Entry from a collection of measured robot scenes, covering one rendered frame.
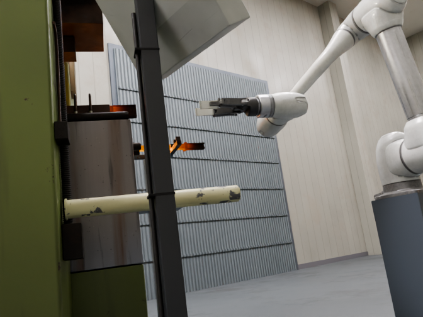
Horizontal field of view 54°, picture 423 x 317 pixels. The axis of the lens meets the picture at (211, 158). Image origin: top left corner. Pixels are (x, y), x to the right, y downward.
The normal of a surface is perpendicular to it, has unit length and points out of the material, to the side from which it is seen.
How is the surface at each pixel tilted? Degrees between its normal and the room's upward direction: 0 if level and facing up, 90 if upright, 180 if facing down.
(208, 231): 90
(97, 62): 90
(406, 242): 90
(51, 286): 90
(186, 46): 120
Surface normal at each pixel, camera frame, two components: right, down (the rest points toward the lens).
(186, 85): 0.63, -0.25
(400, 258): -0.76, -0.04
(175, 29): -0.61, 0.45
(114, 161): 0.23, -0.24
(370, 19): -0.86, 0.29
